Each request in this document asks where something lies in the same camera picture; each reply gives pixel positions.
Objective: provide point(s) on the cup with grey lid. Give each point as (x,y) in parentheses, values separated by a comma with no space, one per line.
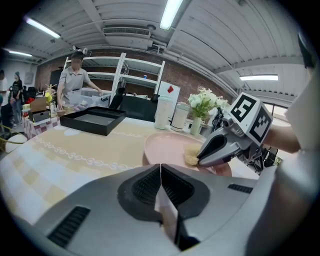
(180,117)

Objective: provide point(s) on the yellow cup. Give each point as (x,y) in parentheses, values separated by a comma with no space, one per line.
(47,95)

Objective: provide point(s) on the white flower bouquet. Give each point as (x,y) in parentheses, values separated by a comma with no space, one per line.
(205,100)

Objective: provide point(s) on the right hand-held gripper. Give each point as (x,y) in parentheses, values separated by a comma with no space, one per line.
(250,117)

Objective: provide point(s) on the cardboard box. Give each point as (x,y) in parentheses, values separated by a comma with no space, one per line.
(38,105)

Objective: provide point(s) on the white shelving rack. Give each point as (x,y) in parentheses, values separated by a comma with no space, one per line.
(140,65)

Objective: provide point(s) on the yellow sponge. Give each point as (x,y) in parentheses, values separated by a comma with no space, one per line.
(192,155)

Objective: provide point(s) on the white refrigerator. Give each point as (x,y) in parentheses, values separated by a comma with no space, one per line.
(170,92)

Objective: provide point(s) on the ceiling light strip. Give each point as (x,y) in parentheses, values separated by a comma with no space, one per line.
(42,27)
(20,53)
(171,13)
(258,77)

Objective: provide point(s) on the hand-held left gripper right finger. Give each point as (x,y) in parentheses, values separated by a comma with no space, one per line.
(212,200)

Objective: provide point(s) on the cup with mint lid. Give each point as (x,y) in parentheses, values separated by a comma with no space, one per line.
(163,112)

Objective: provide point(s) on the black mesh office chair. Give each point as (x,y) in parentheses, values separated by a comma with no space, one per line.
(137,107)

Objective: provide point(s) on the clear plastic storage box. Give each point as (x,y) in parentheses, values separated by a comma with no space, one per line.
(90,97)

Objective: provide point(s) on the pink checked tablecloth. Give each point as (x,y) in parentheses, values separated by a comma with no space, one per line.
(37,127)

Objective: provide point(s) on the black tray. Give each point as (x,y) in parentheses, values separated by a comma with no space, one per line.
(92,120)

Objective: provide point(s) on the pink big plate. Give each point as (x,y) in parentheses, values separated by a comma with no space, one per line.
(165,147)

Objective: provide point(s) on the ceiling air conditioner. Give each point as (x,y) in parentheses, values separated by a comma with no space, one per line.
(127,32)

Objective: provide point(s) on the pale green vase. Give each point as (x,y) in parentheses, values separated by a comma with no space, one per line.
(195,126)

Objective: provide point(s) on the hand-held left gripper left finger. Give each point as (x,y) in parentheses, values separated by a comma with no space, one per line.
(100,212)

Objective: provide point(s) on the person's right forearm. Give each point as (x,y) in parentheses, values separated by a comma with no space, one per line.
(280,137)

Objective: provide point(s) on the red flowers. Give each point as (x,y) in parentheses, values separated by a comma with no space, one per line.
(30,100)

